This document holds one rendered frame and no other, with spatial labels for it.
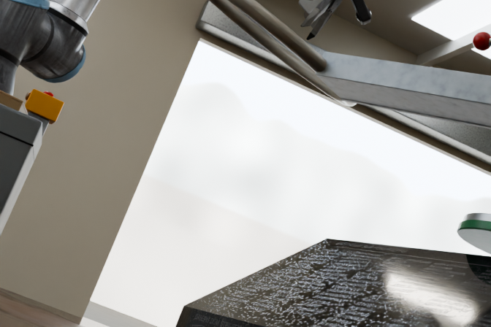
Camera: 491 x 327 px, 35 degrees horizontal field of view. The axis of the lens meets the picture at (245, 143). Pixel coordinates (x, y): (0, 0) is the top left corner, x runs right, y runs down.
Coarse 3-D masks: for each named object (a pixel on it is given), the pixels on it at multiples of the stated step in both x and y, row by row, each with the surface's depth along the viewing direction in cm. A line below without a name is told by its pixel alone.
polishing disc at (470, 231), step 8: (464, 224) 119; (472, 224) 116; (480, 224) 115; (488, 224) 114; (464, 232) 121; (472, 232) 119; (480, 232) 116; (488, 232) 114; (464, 240) 127; (472, 240) 125; (480, 240) 122; (488, 240) 120; (480, 248) 128; (488, 248) 126
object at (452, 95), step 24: (336, 72) 145; (360, 72) 142; (384, 72) 139; (408, 72) 136; (432, 72) 134; (456, 72) 131; (360, 96) 150; (384, 96) 144; (408, 96) 138; (432, 96) 134; (456, 96) 129; (480, 96) 127; (456, 120) 140; (480, 120) 135
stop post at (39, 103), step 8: (32, 96) 275; (40, 96) 276; (48, 96) 277; (32, 104) 275; (40, 104) 276; (48, 104) 277; (56, 104) 278; (32, 112) 277; (40, 112) 276; (48, 112) 277; (56, 112) 278; (48, 120) 279
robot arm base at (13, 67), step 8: (0, 48) 185; (0, 56) 185; (8, 56) 186; (0, 64) 185; (8, 64) 187; (16, 64) 190; (0, 72) 185; (8, 72) 187; (0, 80) 185; (8, 80) 187; (0, 88) 185; (8, 88) 187
